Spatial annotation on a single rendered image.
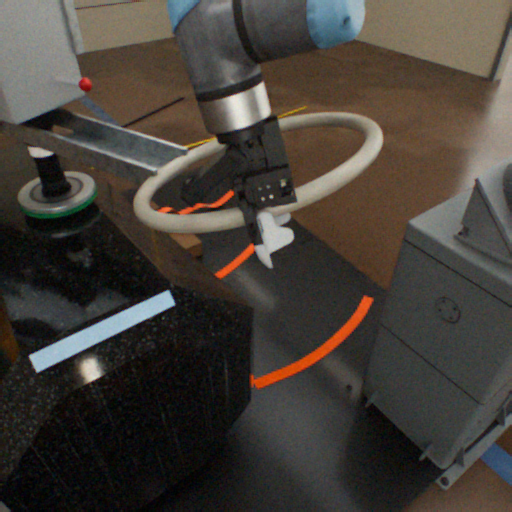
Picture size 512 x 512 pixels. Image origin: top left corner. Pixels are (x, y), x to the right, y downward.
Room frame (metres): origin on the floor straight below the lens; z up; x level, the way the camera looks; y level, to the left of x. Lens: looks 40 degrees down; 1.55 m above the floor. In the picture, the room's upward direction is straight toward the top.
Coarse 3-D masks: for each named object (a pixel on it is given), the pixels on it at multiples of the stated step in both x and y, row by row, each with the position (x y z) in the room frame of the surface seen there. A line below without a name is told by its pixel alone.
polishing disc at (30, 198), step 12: (36, 180) 1.14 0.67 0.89; (72, 180) 1.13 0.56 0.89; (84, 180) 1.13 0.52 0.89; (24, 192) 1.07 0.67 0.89; (36, 192) 1.07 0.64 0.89; (72, 192) 1.07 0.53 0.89; (84, 192) 1.07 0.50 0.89; (24, 204) 1.01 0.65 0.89; (36, 204) 1.00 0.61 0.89; (48, 204) 1.00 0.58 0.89; (60, 204) 1.00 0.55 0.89; (72, 204) 1.01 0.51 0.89
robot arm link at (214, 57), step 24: (168, 0) 0.56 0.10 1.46; (192, 0) 0.53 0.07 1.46; (216, 0) 0.54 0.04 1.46; (192, 24) 0.53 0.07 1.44; (216, 24) 0.52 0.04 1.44; (192, 48) 0.53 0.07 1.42; (216, 48) 0.52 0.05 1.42; (240, 48) 0.51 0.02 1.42; (192, 72) 0.54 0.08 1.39; (216, 72) 0.52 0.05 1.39; (240, 72) 0.53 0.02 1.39; (216, 96) 0.52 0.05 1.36
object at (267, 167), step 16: (256, 128) 0.53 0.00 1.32; (272, 128) 0.54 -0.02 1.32; (240, 144) 0.54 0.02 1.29; (256, 144) 0.54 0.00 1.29; (272, 144) 0.53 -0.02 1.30; (256, 160) 0.53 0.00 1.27; (272, 160) 0.53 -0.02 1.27; (288, 160) 0.58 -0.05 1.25; (240, 176) 0.52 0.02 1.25; (256, 176) 0.51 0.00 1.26; (272, 176) 0.51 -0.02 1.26; (288, 176) 0.51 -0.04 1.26; (240, 192) 0.51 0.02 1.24; (256, 192) 0.52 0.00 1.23; (272, 192) 0.52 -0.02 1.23; (288, 192) 0.52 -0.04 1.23; (240, 208) 0.50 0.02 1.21
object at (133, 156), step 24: (72, 120) 1.08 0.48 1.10; (96, 120) 1.05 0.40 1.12; (48, 144) 0.97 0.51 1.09; (72, 144) 0.93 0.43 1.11; (96, 144) 1.00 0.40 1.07; (120, 144) 1.00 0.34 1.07; (144, 144) 0.96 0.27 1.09; (168, 144) 0.93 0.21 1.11; (96, 168) 0.90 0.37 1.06; (120, 168) 0.86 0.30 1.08; (144, 168) 0.82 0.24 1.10
